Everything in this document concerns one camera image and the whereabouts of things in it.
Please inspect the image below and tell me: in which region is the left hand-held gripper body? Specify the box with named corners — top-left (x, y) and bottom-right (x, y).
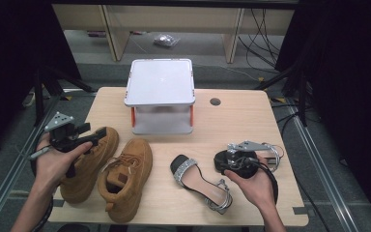
top-left (28, 111), bottom-right (88, 161)

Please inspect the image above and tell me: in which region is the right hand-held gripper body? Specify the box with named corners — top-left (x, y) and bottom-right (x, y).
top-left (225, 139), bottom-right (271, 180)

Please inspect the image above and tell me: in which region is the tan suede boot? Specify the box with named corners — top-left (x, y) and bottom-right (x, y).
top-left (97, 137), bottom-right (154, 224)
top-left (59, 126), bottom-right (120, 205)

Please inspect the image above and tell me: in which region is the black silver strap sandal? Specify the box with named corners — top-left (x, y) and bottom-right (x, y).
top-left (214, 142), bottom-right (285, 180)
top-left (169, 154), bottom-right (234, 216)

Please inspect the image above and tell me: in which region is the white two-tier shoe rack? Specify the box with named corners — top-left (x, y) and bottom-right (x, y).
top-left (124, 58), bottom-right (196, 135)

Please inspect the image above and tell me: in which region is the person's right hand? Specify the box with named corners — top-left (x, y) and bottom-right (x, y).
top-left (223, 155), bottom-right (276, 211)

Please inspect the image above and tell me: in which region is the person's left hand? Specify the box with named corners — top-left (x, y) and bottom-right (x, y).
top-left (33, 133), bottom-right (94, 194)

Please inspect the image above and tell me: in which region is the black metal stand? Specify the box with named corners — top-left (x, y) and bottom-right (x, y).
top-left (254, 61), bottom-right (313, 128)
top-left (33, 66), bottom-right (96, 127)

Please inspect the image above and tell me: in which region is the small white object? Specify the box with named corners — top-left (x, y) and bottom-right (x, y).
top-left (22, 91), bottom-right (37, 108)

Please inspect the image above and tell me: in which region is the purple flat item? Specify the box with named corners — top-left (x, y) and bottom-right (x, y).
top-left (86, 30), bottom-right (107, 39)

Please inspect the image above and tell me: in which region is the black curtain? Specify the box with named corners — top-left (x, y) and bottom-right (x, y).
top-left (274, 0), bottom-right (371, 223)
top-left (0, 0), bottom-right (83, 162)

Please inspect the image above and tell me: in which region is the clear plastic bag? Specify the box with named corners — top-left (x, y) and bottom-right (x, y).
top-left (153, 33), bottom-right (182, 48)

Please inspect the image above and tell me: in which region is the grey metal floor rail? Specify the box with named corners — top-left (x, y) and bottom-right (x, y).
top-left (283, 96), bottom-right (361, 232)
top-left (0, 93), bottom-right (64, 228)

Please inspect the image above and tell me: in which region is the black cable bundle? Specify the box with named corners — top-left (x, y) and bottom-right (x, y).
top-left (238, 9), bottom-right (281, 73)

